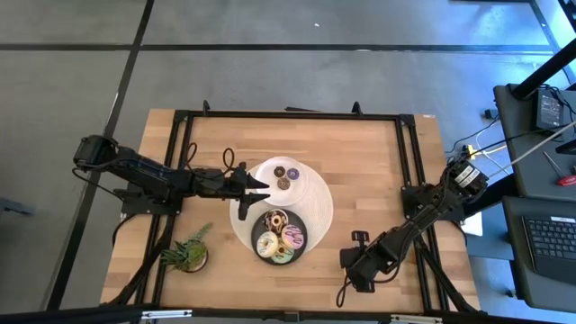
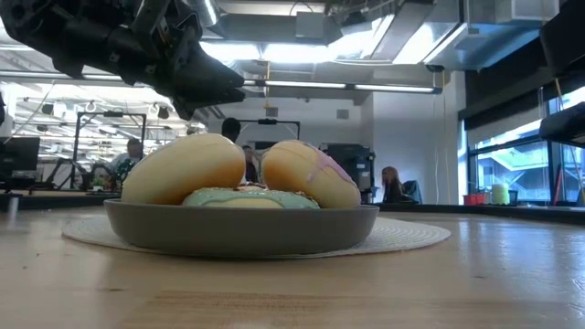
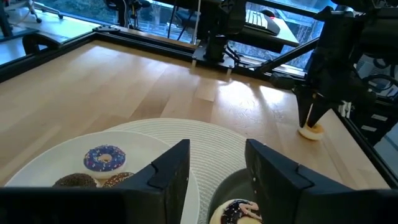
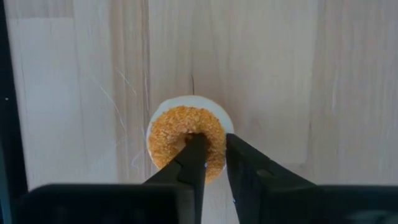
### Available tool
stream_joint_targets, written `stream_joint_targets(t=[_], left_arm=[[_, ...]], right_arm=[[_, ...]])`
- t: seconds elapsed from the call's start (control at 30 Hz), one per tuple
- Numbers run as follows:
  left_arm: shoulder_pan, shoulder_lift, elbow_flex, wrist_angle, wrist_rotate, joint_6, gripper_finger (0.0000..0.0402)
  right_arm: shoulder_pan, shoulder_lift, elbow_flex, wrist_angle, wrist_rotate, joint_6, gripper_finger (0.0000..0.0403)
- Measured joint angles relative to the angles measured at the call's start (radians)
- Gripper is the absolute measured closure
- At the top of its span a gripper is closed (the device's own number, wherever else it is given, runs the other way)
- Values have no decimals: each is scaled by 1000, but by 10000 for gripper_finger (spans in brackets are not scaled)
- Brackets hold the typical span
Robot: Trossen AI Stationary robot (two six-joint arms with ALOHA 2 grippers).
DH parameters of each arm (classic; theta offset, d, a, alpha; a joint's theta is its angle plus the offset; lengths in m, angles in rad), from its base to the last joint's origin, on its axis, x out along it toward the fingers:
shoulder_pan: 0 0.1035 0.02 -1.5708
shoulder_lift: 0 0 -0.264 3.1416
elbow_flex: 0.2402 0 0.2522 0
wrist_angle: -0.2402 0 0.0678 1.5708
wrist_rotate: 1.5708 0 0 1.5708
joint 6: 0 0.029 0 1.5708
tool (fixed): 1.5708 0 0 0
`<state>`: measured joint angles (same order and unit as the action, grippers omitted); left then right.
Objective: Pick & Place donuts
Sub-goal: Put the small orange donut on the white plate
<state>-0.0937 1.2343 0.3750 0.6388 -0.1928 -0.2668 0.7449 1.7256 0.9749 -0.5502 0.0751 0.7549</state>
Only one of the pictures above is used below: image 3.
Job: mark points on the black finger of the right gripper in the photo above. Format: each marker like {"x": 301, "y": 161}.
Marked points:
{"x": 318, "y": 109}
{"x": 304, "y": 105}

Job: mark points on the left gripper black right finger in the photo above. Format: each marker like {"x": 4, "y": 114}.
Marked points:
{"x": 273, "y": 180}

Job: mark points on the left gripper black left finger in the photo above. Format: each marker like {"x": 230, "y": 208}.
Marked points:
{"x": 168, "y": 180}

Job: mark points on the small orange iced donut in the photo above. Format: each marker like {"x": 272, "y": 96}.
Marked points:
{"x": 311, "y": 133}

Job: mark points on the small brown sprinkle donut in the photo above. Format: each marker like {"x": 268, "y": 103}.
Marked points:
{"x": 119, "y": 179}

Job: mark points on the large chocolate iced donut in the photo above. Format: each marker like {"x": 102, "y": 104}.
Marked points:
{"x": 233, "y": 213}

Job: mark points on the small purple sprinkle donut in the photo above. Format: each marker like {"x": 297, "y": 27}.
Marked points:
{"x": 93, "y": 161}

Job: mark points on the small dark chocolate sprinkle donut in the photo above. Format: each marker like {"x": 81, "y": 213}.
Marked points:
{"x": 76, "y": 181}

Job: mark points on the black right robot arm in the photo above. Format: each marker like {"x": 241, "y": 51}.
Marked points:
{"x": 217, "y": 43}

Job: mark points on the round dark grey plate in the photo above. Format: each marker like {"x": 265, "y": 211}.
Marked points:
{"x": 230, "y": 186}

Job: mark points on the round white woven placemat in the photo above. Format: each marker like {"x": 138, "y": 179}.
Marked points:
{"x": 211, "y": 149}

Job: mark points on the dark grey desk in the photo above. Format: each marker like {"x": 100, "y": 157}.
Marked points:
{"x": 280, "y": 29}

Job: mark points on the black computer mouse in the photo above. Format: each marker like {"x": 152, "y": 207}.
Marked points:
{"x": 267, "y": 12}

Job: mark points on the black computer keyboard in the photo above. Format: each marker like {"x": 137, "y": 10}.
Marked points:
{"x": 259, "y": 21}

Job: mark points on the round white plate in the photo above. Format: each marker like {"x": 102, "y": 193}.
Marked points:
{"x": 56, "y": 161}

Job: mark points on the white wheeled chair base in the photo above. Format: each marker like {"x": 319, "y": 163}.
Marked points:
{"x": 37, "y": 12}

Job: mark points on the black aluminium table frame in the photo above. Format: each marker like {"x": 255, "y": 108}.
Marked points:
{"x": 140, "y": 40}

